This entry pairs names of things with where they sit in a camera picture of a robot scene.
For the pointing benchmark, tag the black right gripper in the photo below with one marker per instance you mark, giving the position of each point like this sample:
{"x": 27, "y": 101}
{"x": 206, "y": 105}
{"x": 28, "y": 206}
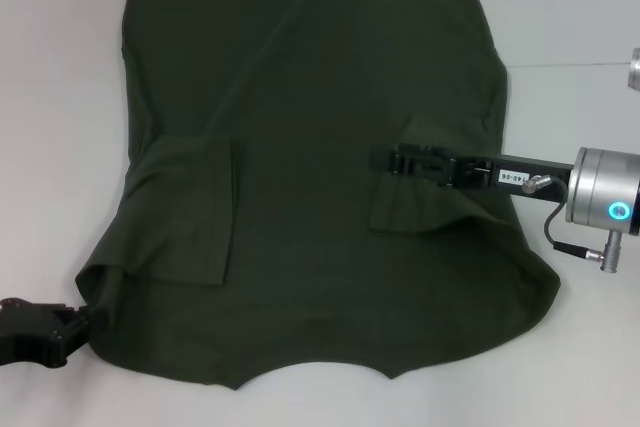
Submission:
{"x": 545, "y": 172}

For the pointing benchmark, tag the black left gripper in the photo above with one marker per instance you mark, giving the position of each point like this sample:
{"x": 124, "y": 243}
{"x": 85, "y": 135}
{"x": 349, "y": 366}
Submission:
{"x": 27, "y": 334}

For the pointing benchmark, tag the dark green shirt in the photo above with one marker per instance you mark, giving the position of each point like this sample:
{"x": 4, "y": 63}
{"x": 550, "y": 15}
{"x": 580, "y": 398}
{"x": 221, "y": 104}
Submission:
{"x": 310, "y": 97}

